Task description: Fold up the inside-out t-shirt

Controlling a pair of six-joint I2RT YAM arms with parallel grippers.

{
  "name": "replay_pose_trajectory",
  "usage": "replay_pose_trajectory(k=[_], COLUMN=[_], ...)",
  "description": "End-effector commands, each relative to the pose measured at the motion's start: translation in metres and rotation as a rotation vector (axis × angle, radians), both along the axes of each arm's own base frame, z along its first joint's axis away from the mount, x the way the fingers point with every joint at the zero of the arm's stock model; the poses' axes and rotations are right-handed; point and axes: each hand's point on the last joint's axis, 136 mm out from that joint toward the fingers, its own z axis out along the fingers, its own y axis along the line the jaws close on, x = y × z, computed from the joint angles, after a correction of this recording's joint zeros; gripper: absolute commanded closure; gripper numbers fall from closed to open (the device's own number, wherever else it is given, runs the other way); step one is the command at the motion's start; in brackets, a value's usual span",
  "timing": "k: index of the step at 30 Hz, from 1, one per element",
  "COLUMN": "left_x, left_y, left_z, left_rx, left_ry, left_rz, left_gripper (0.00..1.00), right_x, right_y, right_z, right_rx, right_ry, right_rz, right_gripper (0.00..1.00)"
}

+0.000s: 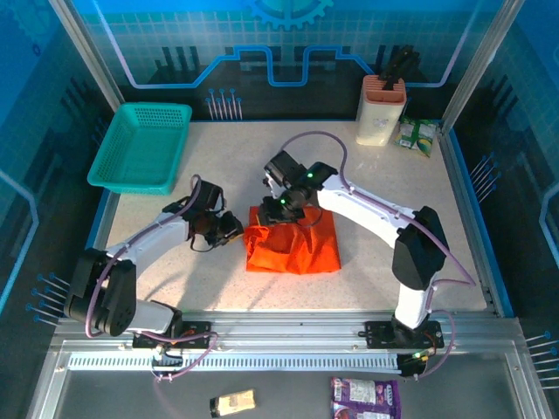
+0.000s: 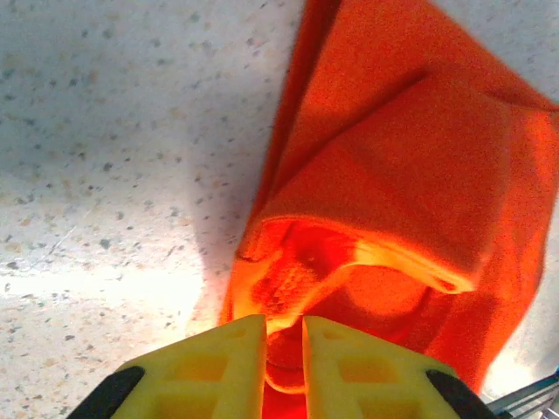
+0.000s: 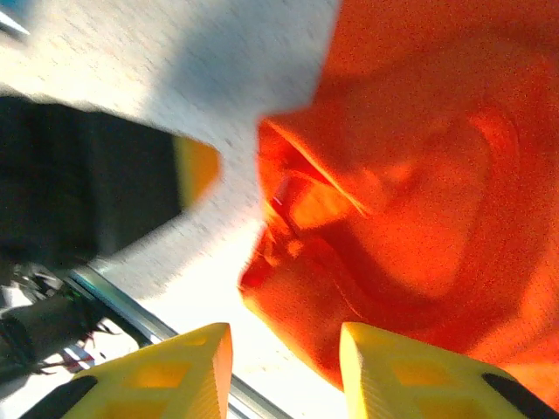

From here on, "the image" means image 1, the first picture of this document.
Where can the orange t-shirt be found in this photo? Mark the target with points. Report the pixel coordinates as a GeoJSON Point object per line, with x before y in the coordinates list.
{"type": "Point", "coordinates": [301, 249]}

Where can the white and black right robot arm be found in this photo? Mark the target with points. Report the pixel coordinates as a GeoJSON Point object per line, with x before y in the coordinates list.
{"type": "Point", "coordinates": [419, 253]}

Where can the teal plastic basket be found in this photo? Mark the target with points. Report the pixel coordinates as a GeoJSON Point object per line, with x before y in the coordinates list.
{"type": "Point", "coordinates": [135, 144]}

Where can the cream knife block pink top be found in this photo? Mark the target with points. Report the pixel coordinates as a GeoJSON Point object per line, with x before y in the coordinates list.
{"type": "Point", "coordinates": [375, 126]}

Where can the green snack packet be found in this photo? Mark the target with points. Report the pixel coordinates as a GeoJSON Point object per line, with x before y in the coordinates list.
{"type": "Point", "coordinates": [415, 137]}

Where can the purple snack packet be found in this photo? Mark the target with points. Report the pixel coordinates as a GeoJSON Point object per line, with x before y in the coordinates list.
{"type": "Point", "coordinates": [364, 399]}

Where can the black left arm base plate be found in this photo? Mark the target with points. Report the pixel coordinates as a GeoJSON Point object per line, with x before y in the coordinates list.
{"type": "Point", "coordinates": [196, 335]}

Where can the aluminium rail frame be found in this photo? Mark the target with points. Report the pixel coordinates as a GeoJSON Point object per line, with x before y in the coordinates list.
{"type": "Point", "coordinates": [284, 331]}

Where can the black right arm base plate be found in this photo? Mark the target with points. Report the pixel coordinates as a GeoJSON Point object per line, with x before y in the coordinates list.
{"type": "Point", "coordinates": [380, 335]}

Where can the aluminium frame post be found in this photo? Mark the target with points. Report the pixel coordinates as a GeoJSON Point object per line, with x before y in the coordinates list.
{"type": "Point", "coordinates": [83, 48]}
{"type": "Point", "coordinates": [487, 48]}

